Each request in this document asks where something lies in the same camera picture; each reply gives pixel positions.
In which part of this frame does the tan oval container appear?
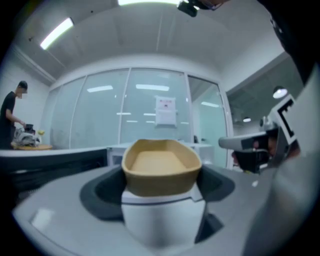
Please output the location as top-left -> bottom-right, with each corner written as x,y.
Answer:
121,138 -> 202,197

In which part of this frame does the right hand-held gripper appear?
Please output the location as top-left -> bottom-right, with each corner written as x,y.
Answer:
218,94 -> 301,175

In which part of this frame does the glass door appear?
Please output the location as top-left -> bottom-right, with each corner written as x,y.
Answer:
187,74 -> 229,168

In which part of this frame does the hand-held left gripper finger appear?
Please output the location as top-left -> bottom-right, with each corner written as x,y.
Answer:
121,188 -> 207,251

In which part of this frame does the long ceiling light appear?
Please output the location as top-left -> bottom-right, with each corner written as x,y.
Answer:
117,0 -> 181,7
39,16 -> 75,51

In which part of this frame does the person's right forearm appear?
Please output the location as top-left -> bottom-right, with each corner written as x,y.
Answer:
287,62 -> 320,163

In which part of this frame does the person's black shirt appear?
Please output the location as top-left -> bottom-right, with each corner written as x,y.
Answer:
257,0 -> 320,86

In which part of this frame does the black head-worn camera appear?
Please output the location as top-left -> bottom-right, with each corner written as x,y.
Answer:
176,0 -> 226,18

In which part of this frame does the round wooden table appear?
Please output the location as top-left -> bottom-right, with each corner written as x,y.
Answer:
11,144 -> 54,151

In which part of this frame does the white paper notice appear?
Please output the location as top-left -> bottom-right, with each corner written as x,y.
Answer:
154,95 -> 179,129

